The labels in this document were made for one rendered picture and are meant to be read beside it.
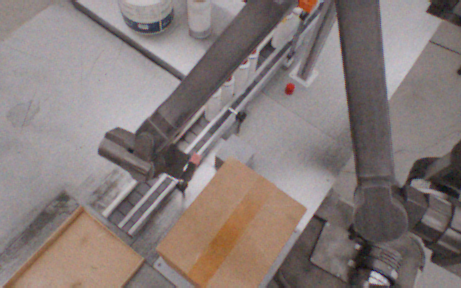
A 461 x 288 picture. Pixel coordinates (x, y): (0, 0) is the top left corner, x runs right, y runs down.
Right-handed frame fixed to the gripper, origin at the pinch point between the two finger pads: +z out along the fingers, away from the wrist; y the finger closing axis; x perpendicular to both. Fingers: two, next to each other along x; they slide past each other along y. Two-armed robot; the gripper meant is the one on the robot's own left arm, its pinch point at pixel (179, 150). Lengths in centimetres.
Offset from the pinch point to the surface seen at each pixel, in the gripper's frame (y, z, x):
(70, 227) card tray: 25, 9, 42
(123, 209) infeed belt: 13.2, 13.0, 30.2
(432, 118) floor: -93, 181, -33
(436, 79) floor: -87, 201, -57
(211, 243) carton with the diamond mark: -17.4, -5.0, 15.1
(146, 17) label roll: 44, 44, -23
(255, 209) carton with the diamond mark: -22.8, 2.9, 5.6
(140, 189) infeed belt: 12.3, 17.9, 24.2
